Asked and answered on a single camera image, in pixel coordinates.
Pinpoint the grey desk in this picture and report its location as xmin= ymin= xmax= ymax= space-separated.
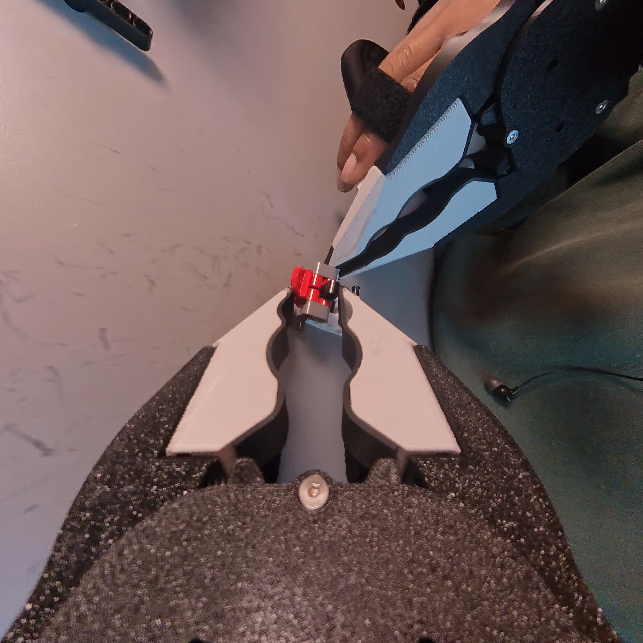
xmin=0 ymin=0 xmax=443 ymax=624

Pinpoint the toy vehicle chassis build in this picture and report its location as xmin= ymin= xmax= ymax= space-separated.
xmin=66 ymin=0 xmax=154 ymax=51

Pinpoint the green sweatshirt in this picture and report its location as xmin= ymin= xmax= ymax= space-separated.
xmin=430 ymin=101 xmax=643 ymax=643

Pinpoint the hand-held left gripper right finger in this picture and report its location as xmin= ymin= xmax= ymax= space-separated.
xmin=340 ymin=290 xmax=462 ymax=473

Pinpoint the red toy brick piece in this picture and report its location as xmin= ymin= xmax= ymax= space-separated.
xmin=290 ymin=267 xmax=337 ymax=307

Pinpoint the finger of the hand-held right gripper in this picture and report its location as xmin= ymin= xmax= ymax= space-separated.
xmin=337 ymin=171 xmax=501 ymax=278
xmin=330 ymin=98 xmax=475 ymax=267

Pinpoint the white toy brick piece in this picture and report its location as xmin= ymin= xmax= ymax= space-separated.
xmin=295 ymin=262 xmax=364 ymax=330

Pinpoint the person's right hand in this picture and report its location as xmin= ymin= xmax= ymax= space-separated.
xmin=336 ymin=0 xmax=503 ymax=194

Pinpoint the black drawstring cord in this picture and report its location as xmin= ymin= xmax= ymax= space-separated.
xmin=485 ymin=365 xmax=643 ymax=405

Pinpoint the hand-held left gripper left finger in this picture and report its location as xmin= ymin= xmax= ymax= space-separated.
xmin=166 ymin=290 xmax=294 ymax=461

